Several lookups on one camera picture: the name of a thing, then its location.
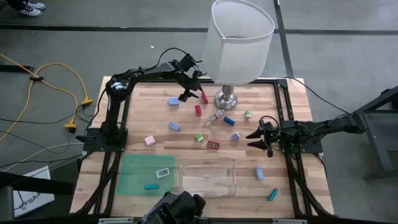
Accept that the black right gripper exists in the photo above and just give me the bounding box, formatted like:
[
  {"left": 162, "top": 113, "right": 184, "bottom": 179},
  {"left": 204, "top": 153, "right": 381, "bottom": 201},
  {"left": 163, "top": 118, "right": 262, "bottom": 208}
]
[{"left": 245, "top": 121, "right": 284, "bottom": 158}]

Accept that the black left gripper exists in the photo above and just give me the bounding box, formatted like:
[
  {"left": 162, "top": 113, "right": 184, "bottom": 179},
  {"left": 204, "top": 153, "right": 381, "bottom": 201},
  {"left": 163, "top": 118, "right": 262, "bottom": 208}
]
[{"left": 175, "top": 65, "right": 204, "bottom": 103}]

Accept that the white digital clock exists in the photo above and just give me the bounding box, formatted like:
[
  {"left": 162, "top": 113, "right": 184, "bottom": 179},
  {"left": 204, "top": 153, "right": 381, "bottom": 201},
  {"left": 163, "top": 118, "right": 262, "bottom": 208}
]
[{"left": 155, "top": 167, "right": 171, "bottom": 179}]

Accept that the white shade silver table lamp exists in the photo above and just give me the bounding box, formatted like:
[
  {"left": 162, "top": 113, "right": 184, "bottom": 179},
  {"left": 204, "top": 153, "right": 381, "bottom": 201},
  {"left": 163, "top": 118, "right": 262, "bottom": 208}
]
[{"left": 201, "top": 0, "right": 276, "bottom": 111}]

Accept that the clear plastic bin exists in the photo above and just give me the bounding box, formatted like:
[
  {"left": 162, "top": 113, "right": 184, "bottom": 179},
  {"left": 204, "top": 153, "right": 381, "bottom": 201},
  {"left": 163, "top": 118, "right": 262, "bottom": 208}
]
[{"left": 177, "top": 157, "right": 238, "bottom": 198}]

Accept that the green cutting mat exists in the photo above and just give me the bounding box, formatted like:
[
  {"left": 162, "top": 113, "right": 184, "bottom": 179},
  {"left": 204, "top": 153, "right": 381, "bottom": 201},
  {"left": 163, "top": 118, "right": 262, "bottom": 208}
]
[{"left": 117, "top": 152, "right": 177, "bottom": 197}]

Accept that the black bulky object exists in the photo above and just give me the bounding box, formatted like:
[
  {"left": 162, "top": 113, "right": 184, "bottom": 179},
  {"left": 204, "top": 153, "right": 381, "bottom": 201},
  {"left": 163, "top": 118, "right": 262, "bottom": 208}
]
[{"left": 136, "top": 190, "right": 206, "bottom": 224}]

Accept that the black metal side stand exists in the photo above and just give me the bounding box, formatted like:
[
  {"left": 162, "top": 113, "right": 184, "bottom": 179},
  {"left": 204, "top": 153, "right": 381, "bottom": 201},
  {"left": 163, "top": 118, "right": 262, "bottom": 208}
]
[{"left": 347, "top": 85, "right": 398, "bottom": 181}]

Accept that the black flat bar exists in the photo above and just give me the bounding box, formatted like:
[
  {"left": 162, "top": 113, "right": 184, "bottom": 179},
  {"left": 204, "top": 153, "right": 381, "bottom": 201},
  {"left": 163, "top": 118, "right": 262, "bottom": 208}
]
[{"left": 0, "top": 64, "right": 35, "bottom": 73}]

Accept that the person's shoe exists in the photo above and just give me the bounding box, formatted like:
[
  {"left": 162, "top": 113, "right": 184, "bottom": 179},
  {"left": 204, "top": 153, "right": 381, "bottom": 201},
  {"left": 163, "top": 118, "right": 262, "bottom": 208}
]
[
  {"left": 23, "top": 0, "right": 47, "bottom": 11},
  {"left": 17, "top": 6, "right": 43, "bottom": 18}
]

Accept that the black metal beam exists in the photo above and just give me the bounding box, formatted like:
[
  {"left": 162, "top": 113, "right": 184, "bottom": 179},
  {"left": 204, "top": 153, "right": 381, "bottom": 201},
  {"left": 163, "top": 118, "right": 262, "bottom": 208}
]
[{"left": 0, "top": 170, "right": 75, "bottom": 197}]

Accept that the white printed sign board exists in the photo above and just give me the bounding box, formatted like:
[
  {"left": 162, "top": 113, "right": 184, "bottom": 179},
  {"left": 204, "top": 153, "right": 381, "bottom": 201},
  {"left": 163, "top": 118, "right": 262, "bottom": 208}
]
[{"left": 12, "top": 166, "right": 56, "bottom": 219}]

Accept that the person's leg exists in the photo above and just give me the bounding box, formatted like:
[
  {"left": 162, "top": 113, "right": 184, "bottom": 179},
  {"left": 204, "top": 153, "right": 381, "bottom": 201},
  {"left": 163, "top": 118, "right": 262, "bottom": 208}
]
[{"left": 4, "top": 0, "right": 29, "bottom": 10}]

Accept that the black aluminium table frame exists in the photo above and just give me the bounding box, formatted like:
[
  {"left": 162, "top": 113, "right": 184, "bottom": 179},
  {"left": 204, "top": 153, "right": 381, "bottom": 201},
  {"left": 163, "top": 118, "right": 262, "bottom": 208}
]
[{"left": 73, "top": 77, "right": 335, "bottom": 218}]

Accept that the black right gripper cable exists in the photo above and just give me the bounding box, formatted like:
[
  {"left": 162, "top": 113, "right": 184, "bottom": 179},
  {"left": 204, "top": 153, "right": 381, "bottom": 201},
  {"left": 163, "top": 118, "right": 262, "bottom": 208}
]
[{"left": 259, "top": 115, "right": 280, "bottom": 129}]

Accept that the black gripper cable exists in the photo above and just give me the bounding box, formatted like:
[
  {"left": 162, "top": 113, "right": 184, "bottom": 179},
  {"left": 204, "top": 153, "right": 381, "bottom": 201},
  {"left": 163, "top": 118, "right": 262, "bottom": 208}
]
[
  {"left": 259, "top": 115, "right": 280, "bottom": 129},
  {"left": 154, "top": 47, "right": 195, "bottom": 71}
]

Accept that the clear lamp power cord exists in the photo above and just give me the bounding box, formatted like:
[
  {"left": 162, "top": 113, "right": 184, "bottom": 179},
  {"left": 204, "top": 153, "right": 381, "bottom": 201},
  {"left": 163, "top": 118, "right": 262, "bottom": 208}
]
[{"left": 202, "top": 108, "right": 225, "bottom": 135}]

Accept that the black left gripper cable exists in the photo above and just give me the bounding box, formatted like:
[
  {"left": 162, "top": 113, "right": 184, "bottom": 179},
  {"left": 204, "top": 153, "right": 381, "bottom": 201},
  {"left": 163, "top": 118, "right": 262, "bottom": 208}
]
[{"left": 154, "top": 47, "right": 195, "bottom": 71}]

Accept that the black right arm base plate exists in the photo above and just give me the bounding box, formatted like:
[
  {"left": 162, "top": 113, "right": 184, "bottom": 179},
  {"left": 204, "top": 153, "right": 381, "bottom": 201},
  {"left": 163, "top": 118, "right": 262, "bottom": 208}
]
[{"left": 278, "top": 129, "right": 324, "bottom": 155}]

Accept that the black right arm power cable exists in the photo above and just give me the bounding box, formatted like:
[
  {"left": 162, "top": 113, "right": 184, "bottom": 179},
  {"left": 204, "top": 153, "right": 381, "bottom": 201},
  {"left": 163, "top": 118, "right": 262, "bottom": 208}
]
[{"left": 283, "top": 76, "right": 352, "bottom": 115}]

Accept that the silver metal bracket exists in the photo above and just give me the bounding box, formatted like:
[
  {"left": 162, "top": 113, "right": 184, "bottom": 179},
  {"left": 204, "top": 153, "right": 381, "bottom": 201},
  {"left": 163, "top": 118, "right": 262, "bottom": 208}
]
[
  {"left": 98, "top": 217, "right": 135, "bottom": 224},
  {"left": 272, "top": 218, "right": 308, "bottom": 224}
]

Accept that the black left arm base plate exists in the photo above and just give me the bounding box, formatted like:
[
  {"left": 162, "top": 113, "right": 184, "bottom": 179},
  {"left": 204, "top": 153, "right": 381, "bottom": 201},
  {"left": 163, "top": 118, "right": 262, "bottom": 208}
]
[{"left": 76, "top": 126, "right": 129, "bottom": 153}]

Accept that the yellow extension cord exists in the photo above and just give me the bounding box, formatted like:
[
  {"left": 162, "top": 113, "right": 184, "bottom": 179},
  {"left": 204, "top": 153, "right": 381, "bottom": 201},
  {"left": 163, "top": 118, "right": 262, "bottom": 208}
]
[{"left": 0, "top": 53, "right": 94, "bottom": 144}]

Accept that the white floor cable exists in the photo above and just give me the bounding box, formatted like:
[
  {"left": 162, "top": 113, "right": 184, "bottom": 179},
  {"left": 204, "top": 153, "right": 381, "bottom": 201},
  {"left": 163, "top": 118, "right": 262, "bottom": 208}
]
[{"left": 0, "top": 142, "right": 85, "bottom": 172}]

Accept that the black floor cable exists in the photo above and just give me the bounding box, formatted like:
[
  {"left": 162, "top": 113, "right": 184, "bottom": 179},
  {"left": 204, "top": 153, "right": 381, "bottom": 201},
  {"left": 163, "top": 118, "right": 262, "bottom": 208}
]
[
  {"left": 0, "top": 129, "right": 74, "bottom": 156},
  {"left": 0, "top": 154, "right": 86, "bottom": 170},
  {"left": 0, "top": 104, "right": 103, "bottom": 125}
]

